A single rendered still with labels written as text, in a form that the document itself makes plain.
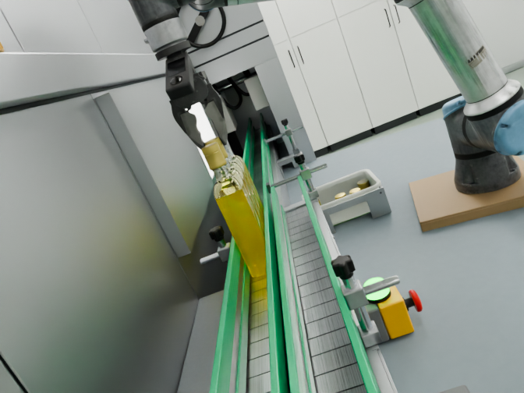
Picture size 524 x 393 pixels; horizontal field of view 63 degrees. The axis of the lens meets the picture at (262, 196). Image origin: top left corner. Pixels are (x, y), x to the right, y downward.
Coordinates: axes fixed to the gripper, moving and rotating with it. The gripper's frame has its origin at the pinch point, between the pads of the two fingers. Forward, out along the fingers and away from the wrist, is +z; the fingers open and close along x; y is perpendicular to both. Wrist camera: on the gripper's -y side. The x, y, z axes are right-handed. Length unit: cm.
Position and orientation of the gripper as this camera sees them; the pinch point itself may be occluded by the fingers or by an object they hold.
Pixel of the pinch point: (213, 143)
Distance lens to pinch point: 88.0
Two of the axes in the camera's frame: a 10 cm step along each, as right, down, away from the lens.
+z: 3.8, 8.8, 3.0
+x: -9.2, 3.7, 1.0
